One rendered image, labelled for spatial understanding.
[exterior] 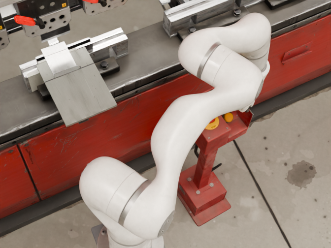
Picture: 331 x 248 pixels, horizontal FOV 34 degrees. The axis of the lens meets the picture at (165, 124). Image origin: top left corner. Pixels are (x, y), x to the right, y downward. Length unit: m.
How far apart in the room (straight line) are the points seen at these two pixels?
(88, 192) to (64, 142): 0.92
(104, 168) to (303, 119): 1.96
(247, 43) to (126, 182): 0.47
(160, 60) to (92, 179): 0.91
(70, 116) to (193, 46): 0.61
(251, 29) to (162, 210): 0.50
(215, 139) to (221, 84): 0.74
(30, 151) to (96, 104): 0.41
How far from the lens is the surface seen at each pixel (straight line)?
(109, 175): 1.22
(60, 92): 1.84
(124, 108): 2.13
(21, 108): 1.98
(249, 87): 1.29
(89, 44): 1.95
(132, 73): 2.02
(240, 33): 1.38
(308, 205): 2.84
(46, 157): 2.19
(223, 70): 1.30
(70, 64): 1.90
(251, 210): 2.76
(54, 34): 1.84
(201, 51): 1.32
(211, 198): 2.63
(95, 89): 1.84
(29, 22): 1.65
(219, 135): 2.02
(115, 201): 1.21
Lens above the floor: 2.54
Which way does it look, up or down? 61 degrees down
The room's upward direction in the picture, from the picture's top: 5 degrees clockwise
